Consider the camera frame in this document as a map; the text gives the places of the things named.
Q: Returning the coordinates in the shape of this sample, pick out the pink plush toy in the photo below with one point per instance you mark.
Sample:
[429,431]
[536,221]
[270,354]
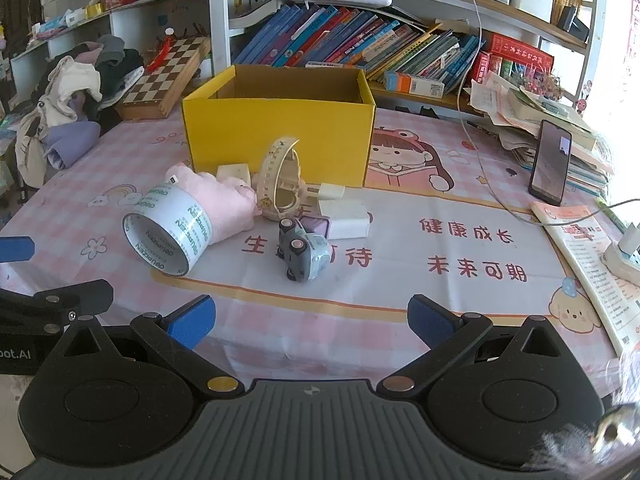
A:
[225,205]

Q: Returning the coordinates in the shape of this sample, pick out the red thick book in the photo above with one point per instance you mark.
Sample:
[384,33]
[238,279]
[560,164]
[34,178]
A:
[520,52]

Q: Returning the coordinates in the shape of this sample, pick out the orange and white carton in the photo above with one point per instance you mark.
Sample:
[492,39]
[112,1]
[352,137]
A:
[415,84]
[330,64]

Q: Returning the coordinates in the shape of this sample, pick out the wooden chessboard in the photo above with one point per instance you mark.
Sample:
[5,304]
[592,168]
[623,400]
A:
[160,80]

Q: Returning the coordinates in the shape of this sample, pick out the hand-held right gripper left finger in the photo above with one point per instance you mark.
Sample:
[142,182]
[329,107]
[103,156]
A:
[192,322]

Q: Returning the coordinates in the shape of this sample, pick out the white power strip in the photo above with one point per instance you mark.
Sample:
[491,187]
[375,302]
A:
[622,265]

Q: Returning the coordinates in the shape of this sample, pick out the stack of papers and books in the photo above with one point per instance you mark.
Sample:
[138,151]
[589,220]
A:
[515,110]

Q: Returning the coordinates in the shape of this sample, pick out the row of colourful books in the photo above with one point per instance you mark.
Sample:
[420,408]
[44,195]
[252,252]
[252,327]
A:
[325,35]

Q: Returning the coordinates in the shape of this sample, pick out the white bookshelf frame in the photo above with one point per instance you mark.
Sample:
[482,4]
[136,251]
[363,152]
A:
[217,20]

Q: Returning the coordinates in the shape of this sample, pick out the pink wall poster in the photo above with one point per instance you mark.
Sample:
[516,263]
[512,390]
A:
[635,35]

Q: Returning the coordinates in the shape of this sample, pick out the yellow cardboard box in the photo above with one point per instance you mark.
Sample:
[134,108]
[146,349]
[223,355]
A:
[280,120]

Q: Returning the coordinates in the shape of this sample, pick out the small white charger plug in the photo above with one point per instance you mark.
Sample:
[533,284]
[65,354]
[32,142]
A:
[330,191]

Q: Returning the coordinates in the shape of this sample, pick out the grey-blue toy car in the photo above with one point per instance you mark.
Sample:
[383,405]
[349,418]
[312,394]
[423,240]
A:
[310,250]

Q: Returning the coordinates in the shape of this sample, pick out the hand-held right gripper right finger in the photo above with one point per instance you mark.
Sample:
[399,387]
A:
[430,320]

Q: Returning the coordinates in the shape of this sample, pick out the pink checked tablecloth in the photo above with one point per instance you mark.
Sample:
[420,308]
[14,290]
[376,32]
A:
[400,270]

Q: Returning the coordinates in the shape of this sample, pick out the pile of clothes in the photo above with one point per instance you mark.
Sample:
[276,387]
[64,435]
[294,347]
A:
[70,85]

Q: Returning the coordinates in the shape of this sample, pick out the white side shelf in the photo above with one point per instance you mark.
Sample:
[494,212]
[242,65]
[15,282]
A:
[125,10]

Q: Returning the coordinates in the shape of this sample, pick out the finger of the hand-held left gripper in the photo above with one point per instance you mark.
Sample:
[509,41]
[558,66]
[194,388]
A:
[15,249]
[50,301]

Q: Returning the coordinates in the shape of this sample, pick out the clear printed tape roll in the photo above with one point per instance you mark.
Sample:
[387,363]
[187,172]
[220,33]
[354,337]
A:
[190,225]

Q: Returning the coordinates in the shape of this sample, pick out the large white charger adapter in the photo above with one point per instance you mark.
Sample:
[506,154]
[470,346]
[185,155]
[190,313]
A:
[347,220]

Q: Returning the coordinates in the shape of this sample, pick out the red tassel ornament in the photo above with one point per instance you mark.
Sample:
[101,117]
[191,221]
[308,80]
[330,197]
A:
[160,55]

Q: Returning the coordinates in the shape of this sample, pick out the black smartphone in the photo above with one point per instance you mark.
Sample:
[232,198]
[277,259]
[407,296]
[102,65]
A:
[550,160]

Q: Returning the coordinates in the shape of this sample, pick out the cream round mini fan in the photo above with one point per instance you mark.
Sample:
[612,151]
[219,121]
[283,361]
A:
[270,165]

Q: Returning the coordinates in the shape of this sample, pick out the white square adapter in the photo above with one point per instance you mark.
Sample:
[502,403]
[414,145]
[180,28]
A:
[235,172]

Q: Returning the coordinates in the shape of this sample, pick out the small black box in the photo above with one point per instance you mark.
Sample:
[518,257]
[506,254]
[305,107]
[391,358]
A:
[570,20]

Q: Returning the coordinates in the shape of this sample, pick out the orange and white booklet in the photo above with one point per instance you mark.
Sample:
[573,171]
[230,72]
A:
[585,260]

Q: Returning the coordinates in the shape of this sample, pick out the small dried flower bunch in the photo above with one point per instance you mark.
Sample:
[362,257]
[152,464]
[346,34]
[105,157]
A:
[540,82]

